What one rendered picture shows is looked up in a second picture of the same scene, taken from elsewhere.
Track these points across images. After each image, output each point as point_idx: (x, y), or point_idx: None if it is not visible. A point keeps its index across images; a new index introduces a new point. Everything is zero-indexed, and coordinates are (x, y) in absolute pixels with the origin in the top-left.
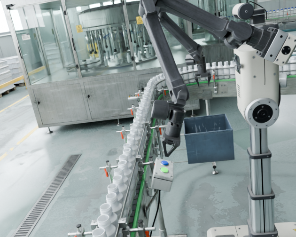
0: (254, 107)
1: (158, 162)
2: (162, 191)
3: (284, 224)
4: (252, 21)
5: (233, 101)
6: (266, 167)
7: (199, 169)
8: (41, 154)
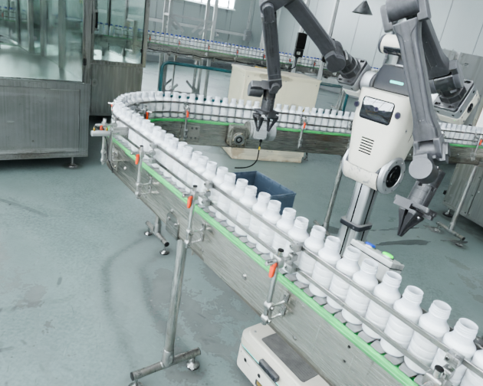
0: (391, 168)
1: (365, 245)
2: (101, 290)
3: None
4: None
5: None
6: (364, 240)
7: (139, 250)
8: None
